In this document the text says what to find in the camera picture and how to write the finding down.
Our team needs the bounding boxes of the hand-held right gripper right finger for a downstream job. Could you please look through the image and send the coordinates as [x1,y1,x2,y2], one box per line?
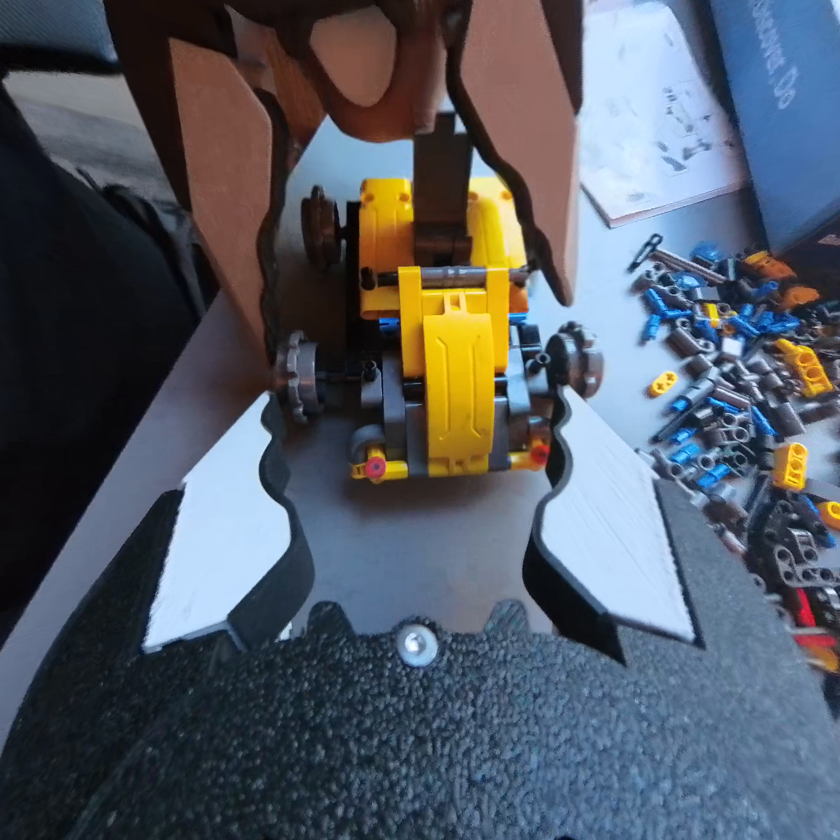
[521,384,697,664]

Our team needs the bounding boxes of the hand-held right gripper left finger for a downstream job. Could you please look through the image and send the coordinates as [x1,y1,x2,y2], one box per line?
[141,392,315,654]

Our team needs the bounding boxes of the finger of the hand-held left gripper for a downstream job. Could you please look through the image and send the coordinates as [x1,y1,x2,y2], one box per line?
[446,0,585,306]
[167,36,293,363]

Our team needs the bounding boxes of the grey toy wheel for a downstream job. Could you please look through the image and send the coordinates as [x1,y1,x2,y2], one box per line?
[272,330,326,424]

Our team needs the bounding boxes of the yellow toy brick car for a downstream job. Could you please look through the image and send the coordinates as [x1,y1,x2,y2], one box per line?
[289,112,605,483]

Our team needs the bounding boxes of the person's left hand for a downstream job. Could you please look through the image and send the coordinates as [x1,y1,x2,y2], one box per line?
[262,26,455,143]

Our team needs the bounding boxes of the white instruction booklet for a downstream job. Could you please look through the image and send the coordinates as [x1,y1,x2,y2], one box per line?
[577,7,750,229]

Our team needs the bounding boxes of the pile of dark brick pieces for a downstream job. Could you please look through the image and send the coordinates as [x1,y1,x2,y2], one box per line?
[626,233,840,672]

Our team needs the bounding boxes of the person's black top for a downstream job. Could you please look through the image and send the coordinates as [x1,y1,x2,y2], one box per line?
[0,85,204,647]

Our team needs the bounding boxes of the blue cardboard box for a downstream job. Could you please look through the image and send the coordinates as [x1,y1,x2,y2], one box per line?
[709,0,840,258]

